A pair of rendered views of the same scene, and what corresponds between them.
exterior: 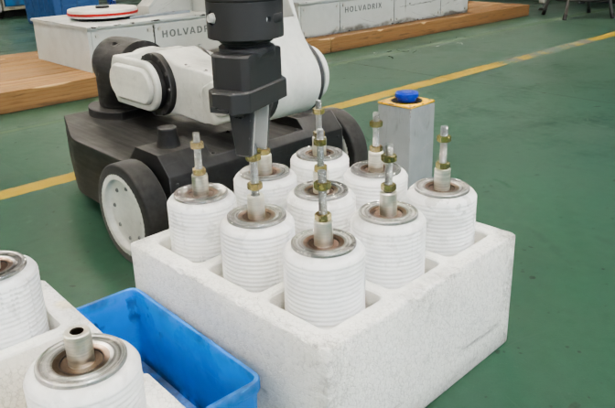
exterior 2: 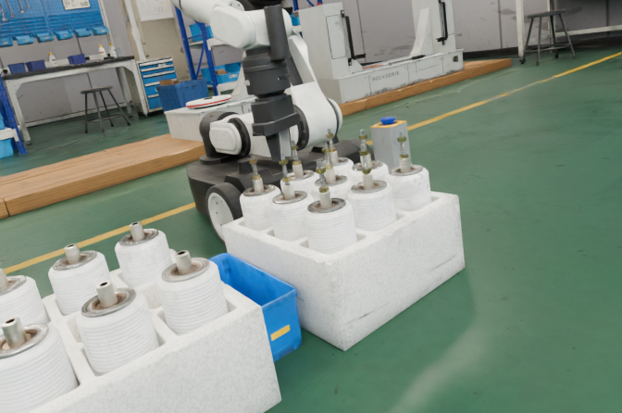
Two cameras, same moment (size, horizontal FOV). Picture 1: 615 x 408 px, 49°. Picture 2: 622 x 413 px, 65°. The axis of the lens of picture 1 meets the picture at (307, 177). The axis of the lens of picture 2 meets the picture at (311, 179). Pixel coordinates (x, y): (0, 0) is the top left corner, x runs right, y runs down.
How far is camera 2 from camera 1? 0.23 m
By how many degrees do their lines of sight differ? 8
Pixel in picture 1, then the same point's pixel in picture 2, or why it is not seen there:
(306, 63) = (325, 109)
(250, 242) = (285, 212)
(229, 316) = (278, 257)
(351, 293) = (344, 232)
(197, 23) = not seen: hidden behind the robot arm
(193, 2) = not seen: hidden behind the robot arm
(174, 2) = not seen: hidden behind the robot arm
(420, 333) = (395, 257)
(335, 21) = (366, 88)
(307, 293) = (318, 234)
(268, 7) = (278, 72)
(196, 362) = (263, 290)
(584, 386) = (513, 287)
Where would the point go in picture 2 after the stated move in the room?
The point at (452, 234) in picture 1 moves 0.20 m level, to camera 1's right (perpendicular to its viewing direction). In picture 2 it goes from (414, 197) to (510, 184)
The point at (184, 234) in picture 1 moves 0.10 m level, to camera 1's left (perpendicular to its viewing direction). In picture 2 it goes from (251, 215) to (207, 221)
